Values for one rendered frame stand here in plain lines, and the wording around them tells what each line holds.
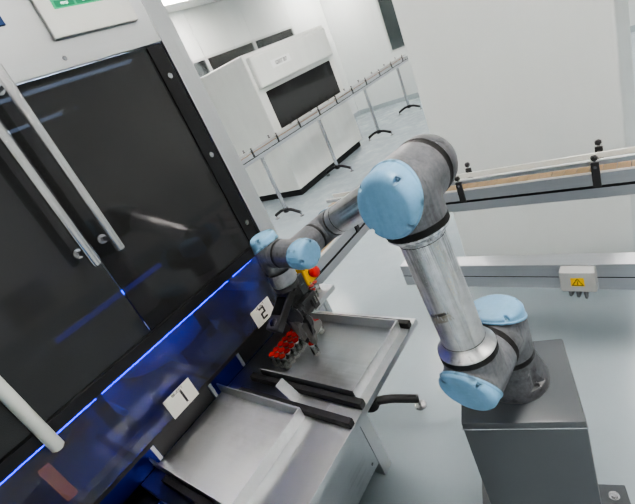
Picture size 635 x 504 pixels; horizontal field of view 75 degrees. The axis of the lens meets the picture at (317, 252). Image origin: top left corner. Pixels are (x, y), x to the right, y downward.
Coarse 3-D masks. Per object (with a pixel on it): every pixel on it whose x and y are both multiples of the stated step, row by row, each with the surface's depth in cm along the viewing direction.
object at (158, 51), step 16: (160, 48) 105; (160, 64) 105; (176, 80) 108; (176, 96) 108; (192, 112) 112; (192, 128) 112; (208, 144) 115; (208, 160) 115; (224, 176) 119; (224, 192) 119; (240, 208) 123; (240, 224) 123
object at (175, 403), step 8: (184, 384) 107; (192, 384) 109; (176, 392) 105; (184, 392) 107; (192, 392) 108; (168, 400) 103; (176, 400) 105; (184, 400) 107; (192, 400) 108; (168, 408) 103; (176, 408) 105; (184, 408) 107; (176, 416) 105
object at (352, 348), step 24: (312, 312) 137; (336, 336) 126; (360, 336) 121; (384, 336) 117; (312, 360) 121; (336, 360) 117; (360, 360) 113; (312, 384) 109; (336, 384) 108; (360, 384) 102
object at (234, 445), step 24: (216, 384) 124; (216, 408) 119; (240, 408) 115; (264, 408) 111; (288, 408) 105; (192, 432) 114; (216, 432) 111; (240, 432) 107; (264, 432) 104; (288, 432) 98; (168, 456) 110; (192, 456) 107; (216, 456) 103; (240, 456) 100; (264, 456) 93; (192, 480) 100; (216, 480) 97; (240, 480) 94
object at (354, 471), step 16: (352, 448) 160; (368, 448) 168; (352, 464) 160; (368, 464) 168; (336, 480) 152; (352, 480) 160; (368, 480) 168; (320, 496) 145; (336, 496) 152; (352, 496) 159
